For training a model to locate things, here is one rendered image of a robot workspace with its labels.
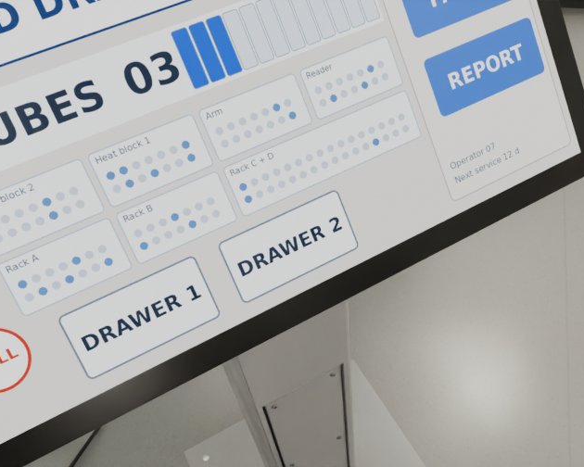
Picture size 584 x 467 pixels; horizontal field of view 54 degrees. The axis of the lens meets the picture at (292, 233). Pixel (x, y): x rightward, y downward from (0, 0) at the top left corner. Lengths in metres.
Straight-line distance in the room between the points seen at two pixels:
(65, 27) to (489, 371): 1.29
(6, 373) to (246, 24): 0.27
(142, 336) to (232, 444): 1.01
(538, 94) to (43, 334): 0.40
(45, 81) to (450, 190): 0.29
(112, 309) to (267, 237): 0.11
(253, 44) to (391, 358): 1.17
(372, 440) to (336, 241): 0.98
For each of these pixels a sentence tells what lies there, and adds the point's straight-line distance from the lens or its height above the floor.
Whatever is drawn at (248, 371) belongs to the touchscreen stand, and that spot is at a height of 0.72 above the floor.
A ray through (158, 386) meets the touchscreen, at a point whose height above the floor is 0.97.
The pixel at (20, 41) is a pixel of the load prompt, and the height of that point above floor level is 1.14.
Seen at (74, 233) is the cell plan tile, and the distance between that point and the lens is 0.38.
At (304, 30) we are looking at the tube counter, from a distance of 0.41.
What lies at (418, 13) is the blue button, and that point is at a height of 1.09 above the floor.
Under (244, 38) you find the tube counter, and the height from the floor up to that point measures 1.11.
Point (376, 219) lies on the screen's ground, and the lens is 0.42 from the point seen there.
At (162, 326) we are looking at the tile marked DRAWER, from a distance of 0.39.
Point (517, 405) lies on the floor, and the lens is 1.47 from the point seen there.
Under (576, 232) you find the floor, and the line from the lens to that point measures 1.80.
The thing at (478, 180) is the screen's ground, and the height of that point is 0.99.
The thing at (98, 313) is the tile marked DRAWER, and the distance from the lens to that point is 0.39.
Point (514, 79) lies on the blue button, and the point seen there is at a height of 1.04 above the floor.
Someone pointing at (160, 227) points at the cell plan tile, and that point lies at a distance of 0.38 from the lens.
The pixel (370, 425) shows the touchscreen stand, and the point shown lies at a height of 0.04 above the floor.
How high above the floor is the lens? 1.31
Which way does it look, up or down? 50 degrees down
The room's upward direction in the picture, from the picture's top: 9 degrees counter-clockwise
